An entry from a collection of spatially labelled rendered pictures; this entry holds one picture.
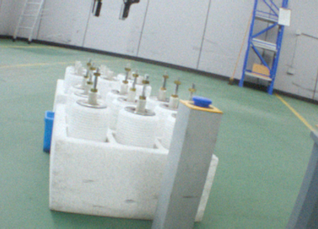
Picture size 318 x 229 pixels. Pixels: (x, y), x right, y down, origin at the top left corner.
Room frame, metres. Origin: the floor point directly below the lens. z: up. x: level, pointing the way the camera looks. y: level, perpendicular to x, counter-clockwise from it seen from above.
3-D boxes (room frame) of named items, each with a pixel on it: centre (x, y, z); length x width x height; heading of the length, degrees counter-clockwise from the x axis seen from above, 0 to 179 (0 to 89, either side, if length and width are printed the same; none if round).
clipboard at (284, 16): (6.16, -1.81, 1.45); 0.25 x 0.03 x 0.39; 80
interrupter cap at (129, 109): (0.88, 0.04, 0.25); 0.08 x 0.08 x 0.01
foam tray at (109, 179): (0.99, 0.08, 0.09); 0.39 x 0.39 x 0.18; 17
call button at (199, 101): (0.74, -0.08, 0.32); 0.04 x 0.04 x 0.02
